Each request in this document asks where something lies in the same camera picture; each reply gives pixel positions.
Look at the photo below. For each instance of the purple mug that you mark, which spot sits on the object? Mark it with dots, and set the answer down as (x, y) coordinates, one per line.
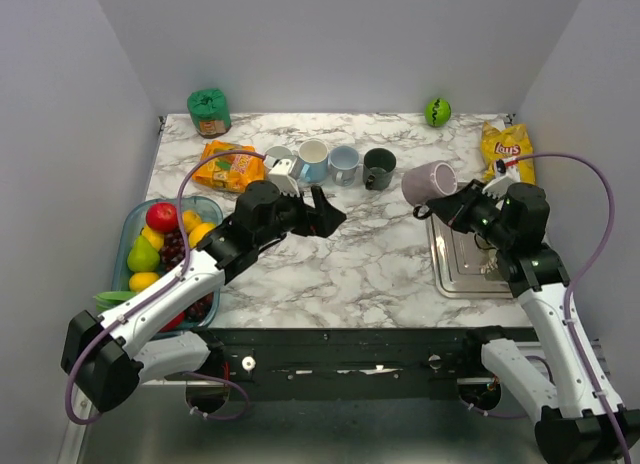
(428, 181)

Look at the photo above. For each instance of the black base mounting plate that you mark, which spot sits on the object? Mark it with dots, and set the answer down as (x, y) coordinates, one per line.
(348, 364)

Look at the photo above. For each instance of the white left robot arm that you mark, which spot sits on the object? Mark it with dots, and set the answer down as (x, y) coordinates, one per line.
(108, 356)

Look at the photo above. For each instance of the orange snack bag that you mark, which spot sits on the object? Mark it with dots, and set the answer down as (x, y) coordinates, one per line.
(231, 173)

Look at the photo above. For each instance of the yellow Lays chips bag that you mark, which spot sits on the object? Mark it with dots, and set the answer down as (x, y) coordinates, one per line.
(497, 144)

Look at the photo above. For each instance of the aluminium rail frame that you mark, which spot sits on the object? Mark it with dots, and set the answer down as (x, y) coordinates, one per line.
(208, 393)

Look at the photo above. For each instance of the yellow lemon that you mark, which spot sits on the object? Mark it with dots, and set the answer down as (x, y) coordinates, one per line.
(199, 232)

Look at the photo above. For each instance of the green wrapped jar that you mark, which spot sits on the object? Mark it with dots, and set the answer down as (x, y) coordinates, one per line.
(209, 112)

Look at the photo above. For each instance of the dark green patterned mug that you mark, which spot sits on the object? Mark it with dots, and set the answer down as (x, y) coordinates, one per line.
(379, 165)

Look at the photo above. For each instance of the dark red grapes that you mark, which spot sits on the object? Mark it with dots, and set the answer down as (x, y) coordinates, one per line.
(171, 254)

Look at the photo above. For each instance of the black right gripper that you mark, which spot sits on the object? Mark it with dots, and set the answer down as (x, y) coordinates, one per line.
(448, 207)

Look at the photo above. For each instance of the clear blue fruit container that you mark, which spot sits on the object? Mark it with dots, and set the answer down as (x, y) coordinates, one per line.
(135, 225)

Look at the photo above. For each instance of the silver metal tray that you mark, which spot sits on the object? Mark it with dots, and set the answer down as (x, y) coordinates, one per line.
(465, 266)

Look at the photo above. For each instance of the green pear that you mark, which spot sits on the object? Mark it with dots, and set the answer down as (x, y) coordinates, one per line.
(143, 257)

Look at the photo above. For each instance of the pink dragon fruit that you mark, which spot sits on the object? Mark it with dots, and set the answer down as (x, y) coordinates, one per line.
(110, 299)

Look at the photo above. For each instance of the orange fruit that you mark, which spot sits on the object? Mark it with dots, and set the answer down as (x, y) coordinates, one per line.
(191, 220)

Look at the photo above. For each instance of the green striped ball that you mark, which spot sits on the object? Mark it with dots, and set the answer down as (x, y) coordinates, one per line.
(438, 112)

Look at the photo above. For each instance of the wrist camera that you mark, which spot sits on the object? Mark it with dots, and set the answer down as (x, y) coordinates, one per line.
(282, 173)
(506, 173)

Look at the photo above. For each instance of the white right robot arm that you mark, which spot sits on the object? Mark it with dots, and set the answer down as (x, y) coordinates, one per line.
(577, 415)

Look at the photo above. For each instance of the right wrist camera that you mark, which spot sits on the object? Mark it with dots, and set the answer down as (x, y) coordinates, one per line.
(506, 173)

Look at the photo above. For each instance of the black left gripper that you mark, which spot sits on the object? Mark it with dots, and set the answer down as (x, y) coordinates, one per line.
(324, 219)

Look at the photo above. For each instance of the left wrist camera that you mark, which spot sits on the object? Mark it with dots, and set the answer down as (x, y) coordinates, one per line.
(282, 173)

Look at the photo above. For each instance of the grey blue mug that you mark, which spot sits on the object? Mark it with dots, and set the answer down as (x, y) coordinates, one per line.
(343, 163)

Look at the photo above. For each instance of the red apple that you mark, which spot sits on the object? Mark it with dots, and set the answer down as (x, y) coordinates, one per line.
(162, 217)

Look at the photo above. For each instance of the light blue white mug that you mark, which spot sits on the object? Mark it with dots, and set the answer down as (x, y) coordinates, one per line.
(314, 155)

